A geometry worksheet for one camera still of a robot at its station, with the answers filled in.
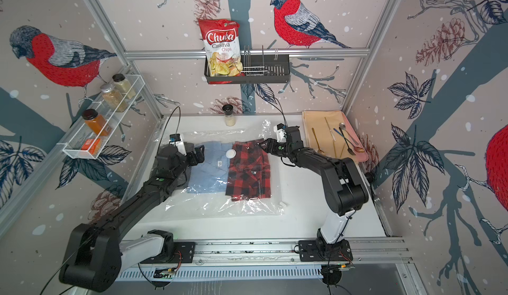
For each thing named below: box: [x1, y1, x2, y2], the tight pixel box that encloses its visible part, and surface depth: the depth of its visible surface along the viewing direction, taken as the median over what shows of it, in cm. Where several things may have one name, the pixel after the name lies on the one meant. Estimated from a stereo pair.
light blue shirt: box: [187, 141, 234, 194], surface depth 95 cm
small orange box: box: [81, 138, 101, 155], surface depth 68 cm
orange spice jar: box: [82, 108, 112, 137], surface depth 69 cm
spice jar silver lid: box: [99, 83, 128, 113], surface depth 77 cm
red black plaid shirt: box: [225, 138, 272, 202], surface depth 94 cm
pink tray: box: [327, 110, 370, 163], surface depth 109 cm
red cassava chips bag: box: [197, 19, 245, 85], surface depth 84 cm
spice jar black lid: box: [111, 72, 137, 100], surface depth 82 cm
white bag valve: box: [225, 148, 237, 159], surface depth 102 cm
